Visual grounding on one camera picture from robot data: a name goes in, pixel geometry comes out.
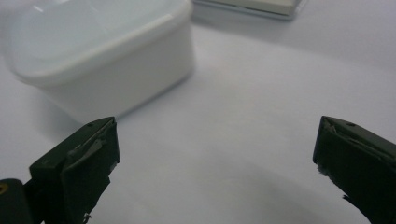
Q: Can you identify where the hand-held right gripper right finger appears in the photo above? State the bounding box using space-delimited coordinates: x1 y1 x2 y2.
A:
312 115 396 224

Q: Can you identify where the flat beige box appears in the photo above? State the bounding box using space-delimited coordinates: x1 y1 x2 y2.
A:
191 0 307 21

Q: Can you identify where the white plastic container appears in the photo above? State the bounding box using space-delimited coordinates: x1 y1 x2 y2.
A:
2 0 196 123

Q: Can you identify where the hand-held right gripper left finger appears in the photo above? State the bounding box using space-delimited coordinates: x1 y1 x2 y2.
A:
29 116 121 224

